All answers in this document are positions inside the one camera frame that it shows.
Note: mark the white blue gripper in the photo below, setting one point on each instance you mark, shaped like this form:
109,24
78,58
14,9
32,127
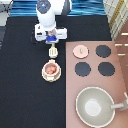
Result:
50,36

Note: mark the small pink pot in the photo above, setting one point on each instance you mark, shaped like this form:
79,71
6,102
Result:
51,69

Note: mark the pink pot lid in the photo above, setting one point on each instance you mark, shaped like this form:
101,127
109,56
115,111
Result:
80,51

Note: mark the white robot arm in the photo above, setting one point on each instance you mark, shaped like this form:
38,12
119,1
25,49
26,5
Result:
46,11

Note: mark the cream round plate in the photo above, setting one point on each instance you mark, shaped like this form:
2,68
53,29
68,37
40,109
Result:
51,79

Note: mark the black burner front left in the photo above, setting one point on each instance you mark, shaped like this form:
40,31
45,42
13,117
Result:
82,69

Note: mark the black burner back right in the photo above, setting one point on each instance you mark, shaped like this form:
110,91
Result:
103,51

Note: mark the pink toy stove top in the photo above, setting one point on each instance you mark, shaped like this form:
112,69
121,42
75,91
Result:
114,84

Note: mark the black table mat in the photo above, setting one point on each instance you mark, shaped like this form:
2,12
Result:
26,99

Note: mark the large grey frying pan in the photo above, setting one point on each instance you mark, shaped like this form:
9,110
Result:
96,108

